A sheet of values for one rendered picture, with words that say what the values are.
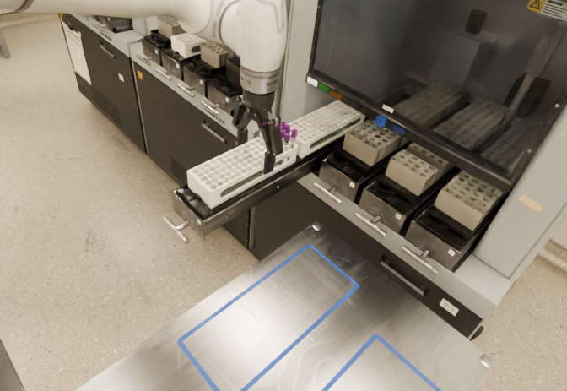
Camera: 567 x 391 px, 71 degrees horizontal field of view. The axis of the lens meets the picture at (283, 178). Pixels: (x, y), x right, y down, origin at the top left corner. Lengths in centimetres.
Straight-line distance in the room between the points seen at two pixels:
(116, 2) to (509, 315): 191
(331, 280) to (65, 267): 140
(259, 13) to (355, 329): 63
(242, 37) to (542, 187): 69
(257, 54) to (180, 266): 124
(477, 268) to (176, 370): 75
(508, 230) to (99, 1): 93
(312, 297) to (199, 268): 110
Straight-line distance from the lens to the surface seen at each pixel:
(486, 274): 114
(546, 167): 97
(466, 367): 86
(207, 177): 99
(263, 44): 86
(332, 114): 127
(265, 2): 84
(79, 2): 61
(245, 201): 103
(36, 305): 195
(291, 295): 83
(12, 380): 98
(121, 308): 183
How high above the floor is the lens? 152
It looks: 41 degrees down
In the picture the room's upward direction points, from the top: 7 degrees clockwise
